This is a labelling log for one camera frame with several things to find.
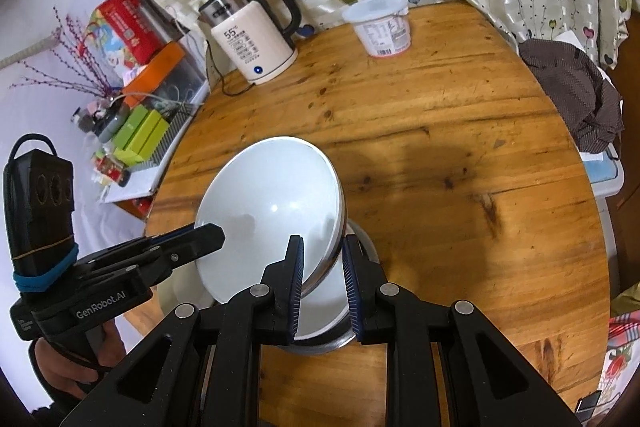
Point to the white metal bowl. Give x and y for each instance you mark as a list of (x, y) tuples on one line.
[(275, 188)]

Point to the green box stack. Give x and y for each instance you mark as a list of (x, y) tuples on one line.
[(139, 137)]

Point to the white electric kettle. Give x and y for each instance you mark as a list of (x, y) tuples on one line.
[(249, 32)]

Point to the grey handheld device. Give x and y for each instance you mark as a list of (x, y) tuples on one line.
[(114, 118)]

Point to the red snack bag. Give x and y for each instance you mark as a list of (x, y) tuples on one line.
[(121, 34)]

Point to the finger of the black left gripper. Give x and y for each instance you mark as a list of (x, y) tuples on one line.
[(201, 367)]

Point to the stacked bowls underneath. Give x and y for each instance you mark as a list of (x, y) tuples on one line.
[(323, 322)]

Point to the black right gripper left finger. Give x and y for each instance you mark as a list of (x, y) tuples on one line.
[(141, 263)]

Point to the purple dried flower branches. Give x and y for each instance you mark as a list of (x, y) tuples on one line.
[(82, 69)]

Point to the orange lidded box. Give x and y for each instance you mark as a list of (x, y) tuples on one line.
[(170, 75)]

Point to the white plastic tub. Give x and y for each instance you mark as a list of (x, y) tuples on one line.
[(382, 26)]

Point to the striped storage tray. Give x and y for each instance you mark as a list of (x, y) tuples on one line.
[(179, 122)]

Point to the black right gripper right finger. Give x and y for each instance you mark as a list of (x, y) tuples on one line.
[(445, 365)]

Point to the red small package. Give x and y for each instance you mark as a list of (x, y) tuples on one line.
[(112, 168)]

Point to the brown crumpled cloth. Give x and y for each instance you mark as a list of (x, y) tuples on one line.
[(588, 103)]

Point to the person's left hand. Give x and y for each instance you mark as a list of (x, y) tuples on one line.
[(65, 375)]

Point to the light blue stool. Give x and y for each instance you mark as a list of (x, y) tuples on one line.
[(605, 172)]

